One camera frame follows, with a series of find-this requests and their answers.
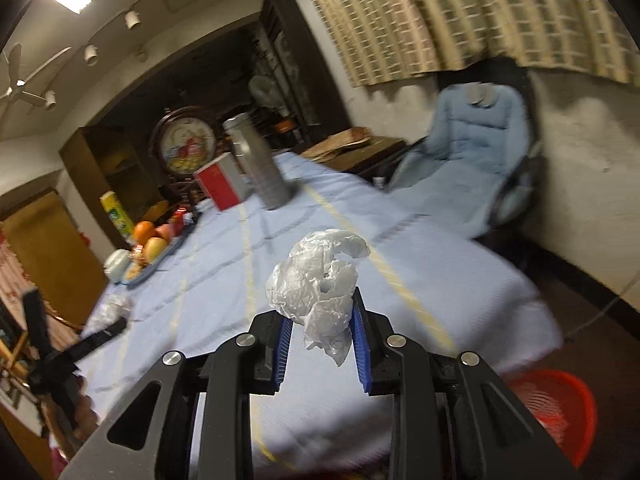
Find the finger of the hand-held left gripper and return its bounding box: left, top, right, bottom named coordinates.
left=79, top=319, right=129, bottom=357

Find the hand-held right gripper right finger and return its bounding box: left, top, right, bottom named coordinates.
left=350, top=285, right=583, bottom=480

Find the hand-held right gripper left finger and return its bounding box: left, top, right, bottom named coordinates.
left=65, top=310, right=296, bottom=480

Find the clear plastic wrap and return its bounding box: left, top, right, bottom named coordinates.
left=87, top=294, right=135, bottom=333

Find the white plastic bag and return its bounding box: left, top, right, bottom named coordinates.
left=265, top=229, right=372, bottom=367

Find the red plastic basket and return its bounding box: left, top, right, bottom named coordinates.
left=505, top=370, right=598, bottom=468

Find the person's left hand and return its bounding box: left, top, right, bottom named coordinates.
left=66, top=389, right=102, bottom=444

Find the wooden door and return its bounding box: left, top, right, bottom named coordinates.
left=0, top=192, right=108, bottom=326

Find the white lidded jar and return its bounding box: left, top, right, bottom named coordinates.
left=103, top=249, right=132, bottom=283

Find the blue oval plate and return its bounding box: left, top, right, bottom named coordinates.
left=122, top=220, right=198, bottom=288

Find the blue striped tablecloth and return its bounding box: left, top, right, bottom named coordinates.
left=80, top=150, right=563, bottom=466

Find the yellow red apple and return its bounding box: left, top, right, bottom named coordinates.
left=142, top=236, right=168, bottom=262

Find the yellow green carton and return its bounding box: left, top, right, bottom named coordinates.
left=100, top=191, right=135, bottom=243

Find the brown wooden cabinet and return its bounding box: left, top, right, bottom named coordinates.
left=59, top=125, right=166, bottom=226

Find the red box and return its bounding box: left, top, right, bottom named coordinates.
left=193, top=152, right=248, bottom=211

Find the metal thermos bottle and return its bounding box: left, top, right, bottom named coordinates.
left=222, top=113, right=292, bottom=211

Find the wooden side table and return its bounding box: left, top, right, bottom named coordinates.
left=300, top=127, right=408, bottom=181

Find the round embroidered table screen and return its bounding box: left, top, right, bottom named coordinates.
left=150, top=105, right=221, bottom=196

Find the brown paper stack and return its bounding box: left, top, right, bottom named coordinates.
left=302, top=127, right=373, bottom=161

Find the blue cushioned chair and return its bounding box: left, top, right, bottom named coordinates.
left=385, top=57, right=546, bottom=241

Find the white ceiling fan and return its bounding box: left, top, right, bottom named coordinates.
left=0, top=42, right=73, bottom=111

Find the dark cabinet with picture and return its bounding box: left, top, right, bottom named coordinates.
left=260, top=0, right=351, bottom=153

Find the beige checked curtain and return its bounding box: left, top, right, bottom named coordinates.
left=290, top=0, right=640, bottom=88

